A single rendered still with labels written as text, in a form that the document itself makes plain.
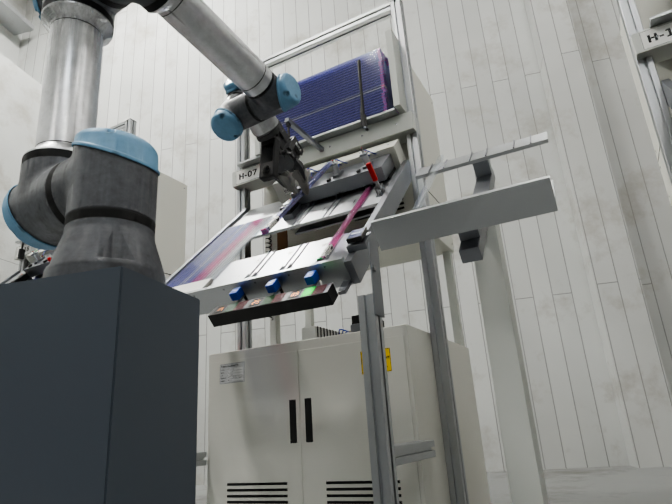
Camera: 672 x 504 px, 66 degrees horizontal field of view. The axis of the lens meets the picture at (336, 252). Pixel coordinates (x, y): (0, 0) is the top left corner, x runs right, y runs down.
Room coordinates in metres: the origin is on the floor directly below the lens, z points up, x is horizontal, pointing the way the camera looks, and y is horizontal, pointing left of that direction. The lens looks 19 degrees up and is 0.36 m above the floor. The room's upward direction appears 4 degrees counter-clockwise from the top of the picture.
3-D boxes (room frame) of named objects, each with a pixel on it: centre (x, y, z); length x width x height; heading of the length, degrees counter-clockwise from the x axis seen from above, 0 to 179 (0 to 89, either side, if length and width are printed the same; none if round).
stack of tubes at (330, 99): (1.72, -0.01, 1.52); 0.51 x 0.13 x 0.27; 63
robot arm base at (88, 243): (0.67, 0.31, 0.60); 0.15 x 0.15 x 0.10
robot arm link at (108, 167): (0.67, 0.31, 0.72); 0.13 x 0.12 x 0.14; 59
